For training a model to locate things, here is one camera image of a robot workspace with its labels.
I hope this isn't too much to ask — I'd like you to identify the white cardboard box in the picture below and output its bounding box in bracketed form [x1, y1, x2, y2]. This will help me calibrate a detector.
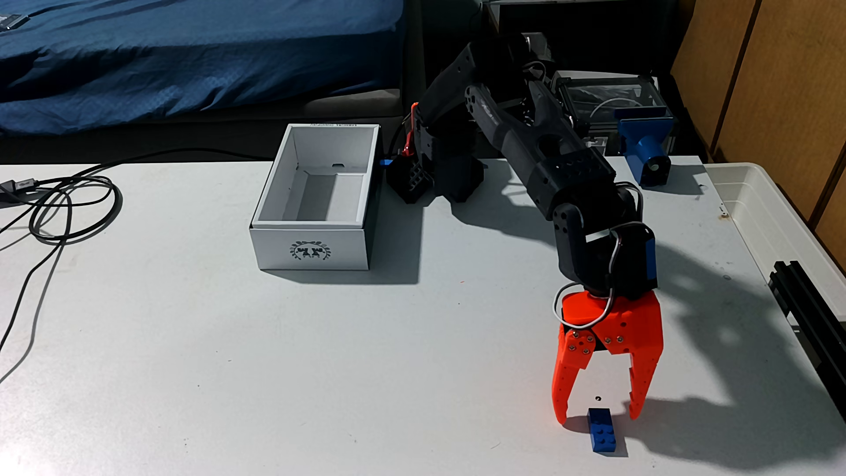
[249, 123, 382, 271]

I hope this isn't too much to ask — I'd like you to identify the blue printed camera mount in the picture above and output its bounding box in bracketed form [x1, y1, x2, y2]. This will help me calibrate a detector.
[607, 109, 677, 189]

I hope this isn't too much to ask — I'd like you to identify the black cable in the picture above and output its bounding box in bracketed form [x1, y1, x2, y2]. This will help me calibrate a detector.
[0, 147, 272, 386]

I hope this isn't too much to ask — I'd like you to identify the transparent box black frame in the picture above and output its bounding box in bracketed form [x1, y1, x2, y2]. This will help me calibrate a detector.
[550, 70, 664, 158]

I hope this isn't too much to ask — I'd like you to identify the wooden wardrobe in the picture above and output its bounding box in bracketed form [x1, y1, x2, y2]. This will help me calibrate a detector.
[670, 0, 846, 268]

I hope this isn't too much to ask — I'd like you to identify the white plastic bin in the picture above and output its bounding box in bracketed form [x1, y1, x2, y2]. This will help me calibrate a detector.
[705, 162, 846, 320]

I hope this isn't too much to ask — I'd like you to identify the grey cable plug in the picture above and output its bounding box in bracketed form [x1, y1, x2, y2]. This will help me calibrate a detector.
[0, 177, 38, 201]

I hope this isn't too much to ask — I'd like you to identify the bed with blue cover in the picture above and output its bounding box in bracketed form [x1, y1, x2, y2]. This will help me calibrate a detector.
[0, 0, 406, 165]

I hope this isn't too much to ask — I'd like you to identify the black aluminium extrusion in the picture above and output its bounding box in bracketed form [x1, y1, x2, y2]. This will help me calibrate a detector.
[769, 260, 846, 421]

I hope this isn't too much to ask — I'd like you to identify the blue toy brick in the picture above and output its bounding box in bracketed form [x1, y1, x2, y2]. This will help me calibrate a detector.
[587, 408, 618, 454]

